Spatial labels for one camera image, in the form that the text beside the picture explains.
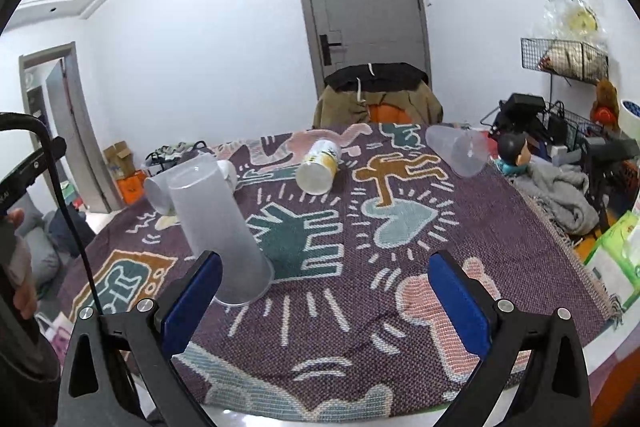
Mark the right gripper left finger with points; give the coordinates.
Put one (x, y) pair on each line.
(97, 387)

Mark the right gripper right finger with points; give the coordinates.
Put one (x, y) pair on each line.
(554, 390)

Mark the large frosted plastic cup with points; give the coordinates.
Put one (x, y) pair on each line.
(212, 221)

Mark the white glossy cup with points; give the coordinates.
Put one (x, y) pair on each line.
(160, 189)

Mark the small frosted plastic cup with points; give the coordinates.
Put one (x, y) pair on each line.
(465, 151)

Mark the yellow white paper cup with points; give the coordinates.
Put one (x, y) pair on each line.
(315, 175)

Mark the person's hand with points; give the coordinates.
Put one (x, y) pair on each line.
(17, 264)

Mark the green tissue pack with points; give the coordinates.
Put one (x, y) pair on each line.
(614, 260)

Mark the grey crumpled cloth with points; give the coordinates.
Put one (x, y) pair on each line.
(562, 193)

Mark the cardboard box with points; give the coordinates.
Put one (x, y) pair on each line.
(119, 160)

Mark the doll figure black hair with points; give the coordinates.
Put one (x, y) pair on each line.
(513, 153)

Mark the black shoe rack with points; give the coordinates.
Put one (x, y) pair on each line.
(168, 156)

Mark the purple patterned woven blanket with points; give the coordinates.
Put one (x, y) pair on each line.
(350, 328)

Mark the brown plush toy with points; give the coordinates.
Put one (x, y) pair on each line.
(605, 110)

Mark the orange chair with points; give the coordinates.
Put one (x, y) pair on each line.
(388, 114)

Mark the brown jacket on chair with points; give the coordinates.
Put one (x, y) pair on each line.
(351, 107)

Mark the black garment on chair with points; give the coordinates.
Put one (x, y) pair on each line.
(377, 77)

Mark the clear plastic bag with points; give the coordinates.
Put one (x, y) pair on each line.
(572, 20)

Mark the black wire basket shelf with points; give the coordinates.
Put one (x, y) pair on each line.
(569, 59)

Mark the black door handle lock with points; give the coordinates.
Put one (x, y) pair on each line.
(326, 47)

